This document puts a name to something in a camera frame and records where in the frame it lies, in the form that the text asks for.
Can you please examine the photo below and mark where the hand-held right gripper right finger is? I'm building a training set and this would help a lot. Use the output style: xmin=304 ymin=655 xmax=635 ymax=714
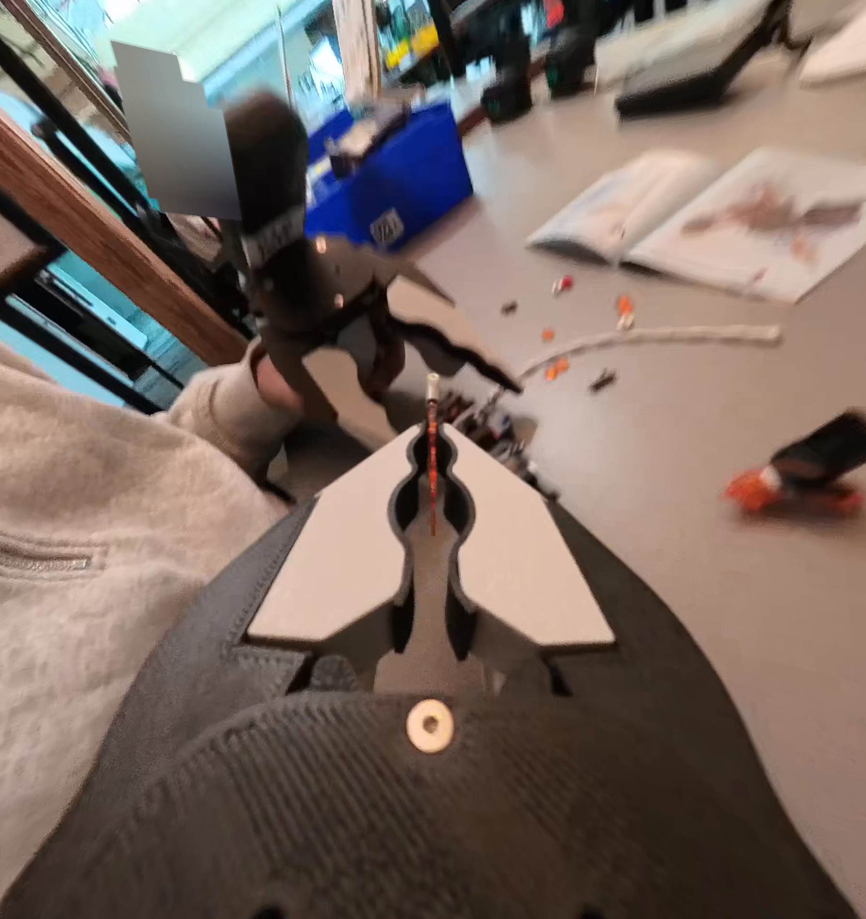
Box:
xmin=439 ymin=422 xmax=616 ymax=688

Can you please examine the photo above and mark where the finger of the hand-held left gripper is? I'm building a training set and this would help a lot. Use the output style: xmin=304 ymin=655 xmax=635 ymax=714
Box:
xmin=389 ymin=276 xmax=525 ymax=394
xmin=306 ymin=343 xmax=400 ymax=451

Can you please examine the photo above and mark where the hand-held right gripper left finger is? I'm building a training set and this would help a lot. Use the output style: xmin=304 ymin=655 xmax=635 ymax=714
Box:
xmin=246 ymin=422 xmax=424 ymax=688

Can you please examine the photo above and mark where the transparent orange lego flame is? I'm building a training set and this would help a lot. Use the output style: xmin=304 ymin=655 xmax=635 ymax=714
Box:
xmin=423 ymin=420 xmax=441 ymax=536

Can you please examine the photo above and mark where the black lego motorcycle model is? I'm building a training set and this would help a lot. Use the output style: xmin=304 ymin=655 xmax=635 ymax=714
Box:
xmin=440 ymin=391 xmax=557 ymax=501

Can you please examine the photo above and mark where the person's left forearm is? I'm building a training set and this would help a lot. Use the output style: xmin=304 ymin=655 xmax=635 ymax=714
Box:
xmin=167 ymin=345 xmax=298 ymax=471

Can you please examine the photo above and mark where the black and orange lego assembly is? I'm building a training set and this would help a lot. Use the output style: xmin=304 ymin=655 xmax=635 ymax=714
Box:
xmin=723 ymin=409 xmax=866 ymax=519

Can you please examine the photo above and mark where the lego instruction booklet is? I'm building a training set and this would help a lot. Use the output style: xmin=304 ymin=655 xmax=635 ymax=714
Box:
xmin=526 ymin=147 xmax=866 ymax=307

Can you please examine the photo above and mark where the person's left hand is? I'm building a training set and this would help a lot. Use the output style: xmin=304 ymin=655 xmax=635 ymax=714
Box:
xmin=254 ymin=343 xmax=319 ymax=426

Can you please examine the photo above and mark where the blue plastic bin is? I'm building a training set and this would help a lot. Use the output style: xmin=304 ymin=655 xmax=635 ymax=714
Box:
xmin=306 ymin=101 xmax=474 ymax=254

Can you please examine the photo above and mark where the dark cardboard box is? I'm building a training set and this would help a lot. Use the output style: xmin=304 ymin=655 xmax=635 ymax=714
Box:
xmin=329 ymin=117 xmax=407 ymax=178

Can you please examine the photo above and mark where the black charger block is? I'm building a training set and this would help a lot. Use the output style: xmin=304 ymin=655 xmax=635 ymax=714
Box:
xmin=479 ymin=29 xmax=535 ymax=124
xmin=544 ymin=20 xmax=596 ymax=99

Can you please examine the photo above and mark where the grey zip hoodie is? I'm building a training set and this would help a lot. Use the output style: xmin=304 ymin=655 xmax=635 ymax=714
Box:
xmin=0 ymin=326 xmax=292 ymax=919

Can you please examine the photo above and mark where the black flat device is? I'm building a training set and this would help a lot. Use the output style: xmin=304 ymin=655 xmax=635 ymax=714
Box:
xmin=614 ymin=39 xmax=753 ymax=121

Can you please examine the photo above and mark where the wooden post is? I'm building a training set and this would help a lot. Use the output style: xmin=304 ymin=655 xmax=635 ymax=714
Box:
xmin=0 ymin=90 xmax=249 ymax=369

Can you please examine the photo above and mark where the white lego chain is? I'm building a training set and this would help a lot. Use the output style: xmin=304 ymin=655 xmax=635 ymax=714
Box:
xmin=515 ymin=323 xmax=783 ymax=383

